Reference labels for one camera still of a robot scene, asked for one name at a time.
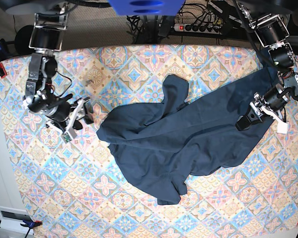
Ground colourful patterned tablecloth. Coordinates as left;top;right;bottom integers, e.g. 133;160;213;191
0;45;298;238

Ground blue clamp front left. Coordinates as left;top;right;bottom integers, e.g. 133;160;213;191
0;219;42;230

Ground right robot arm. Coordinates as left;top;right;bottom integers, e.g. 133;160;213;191
0;0;93;143

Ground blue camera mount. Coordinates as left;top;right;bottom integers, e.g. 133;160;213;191
108;0;185;16

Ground white power strip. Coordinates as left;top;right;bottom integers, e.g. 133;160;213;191
173;23;221;34

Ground blue clamp back left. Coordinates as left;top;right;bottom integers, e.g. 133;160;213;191
0;38;9;78

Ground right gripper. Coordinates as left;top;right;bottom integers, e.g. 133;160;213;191
46;97;94;143

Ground blue clamp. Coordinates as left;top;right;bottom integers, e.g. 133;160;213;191
0;38;9;78
0;219;42;230

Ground dark blue t-shirt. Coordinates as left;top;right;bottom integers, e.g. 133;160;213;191
97;67;278;205

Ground white wall outlet box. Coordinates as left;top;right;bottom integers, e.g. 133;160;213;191
0;206;31;235

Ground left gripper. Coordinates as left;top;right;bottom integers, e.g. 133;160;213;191
235;85;288;133

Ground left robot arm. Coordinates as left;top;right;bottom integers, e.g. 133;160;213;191
233;0;298;134

